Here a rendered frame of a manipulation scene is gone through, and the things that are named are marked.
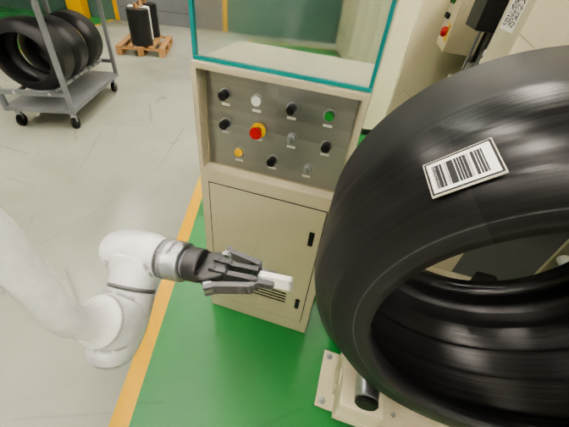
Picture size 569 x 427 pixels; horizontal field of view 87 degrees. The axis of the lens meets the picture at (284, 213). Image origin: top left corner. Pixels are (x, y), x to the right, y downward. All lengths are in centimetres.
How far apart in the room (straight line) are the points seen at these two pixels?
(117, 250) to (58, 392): 114
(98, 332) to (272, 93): 78
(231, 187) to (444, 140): 94
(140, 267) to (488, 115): 64
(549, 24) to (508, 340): 60
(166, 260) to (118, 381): 111
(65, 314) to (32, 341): 137
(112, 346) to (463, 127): 69
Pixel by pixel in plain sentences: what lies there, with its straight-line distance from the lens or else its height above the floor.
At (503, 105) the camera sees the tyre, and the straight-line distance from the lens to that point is 37.
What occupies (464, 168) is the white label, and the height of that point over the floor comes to 140.
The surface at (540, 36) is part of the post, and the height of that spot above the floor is 148.
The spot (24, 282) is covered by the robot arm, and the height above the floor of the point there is 114.
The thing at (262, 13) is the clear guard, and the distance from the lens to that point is 97.
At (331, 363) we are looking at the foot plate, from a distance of 171.
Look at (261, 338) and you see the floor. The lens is 172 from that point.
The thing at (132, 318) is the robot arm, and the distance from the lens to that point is 72.
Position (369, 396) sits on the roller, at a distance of 68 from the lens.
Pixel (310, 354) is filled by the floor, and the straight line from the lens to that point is 171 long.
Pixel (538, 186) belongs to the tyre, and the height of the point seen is 140.
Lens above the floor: 152
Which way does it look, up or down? 39 degrees down
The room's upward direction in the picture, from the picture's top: 8 degrees clockwise
